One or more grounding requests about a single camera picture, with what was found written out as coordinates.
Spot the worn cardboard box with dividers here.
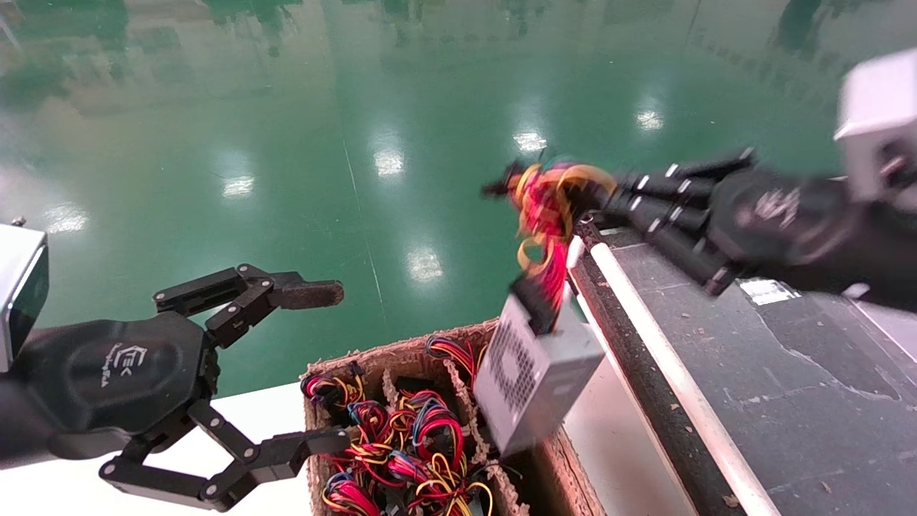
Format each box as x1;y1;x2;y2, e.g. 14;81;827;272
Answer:
301;319;606;516

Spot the grey power supply with wires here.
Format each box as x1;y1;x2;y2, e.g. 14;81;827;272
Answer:
408;451;496;516
473;159;618;457
301;371;368;411
394;389;468;461
347;400;395;449
321;472;384;516

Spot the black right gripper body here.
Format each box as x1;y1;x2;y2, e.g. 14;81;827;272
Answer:
708;171;917;313

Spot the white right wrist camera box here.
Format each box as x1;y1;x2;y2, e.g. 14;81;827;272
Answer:
835;49;917;212

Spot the black conveyor belt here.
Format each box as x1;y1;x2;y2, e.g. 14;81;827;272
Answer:
566;215;782;516

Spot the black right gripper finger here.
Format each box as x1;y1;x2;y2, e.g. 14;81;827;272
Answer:
605;195;747;297
613;147;758;207

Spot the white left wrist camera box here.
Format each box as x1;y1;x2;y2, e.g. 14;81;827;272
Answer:
0;224;49;373

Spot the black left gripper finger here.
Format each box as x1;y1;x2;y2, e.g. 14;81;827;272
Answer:
99;400;352;512
153;264;345;350

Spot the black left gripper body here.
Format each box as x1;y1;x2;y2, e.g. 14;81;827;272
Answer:
0;312;219;470

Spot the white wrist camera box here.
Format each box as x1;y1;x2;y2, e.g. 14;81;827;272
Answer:
0;224;49;373
835;49;917;212

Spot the colourful wire bundle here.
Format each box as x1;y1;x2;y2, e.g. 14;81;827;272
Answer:
426;335;489;388

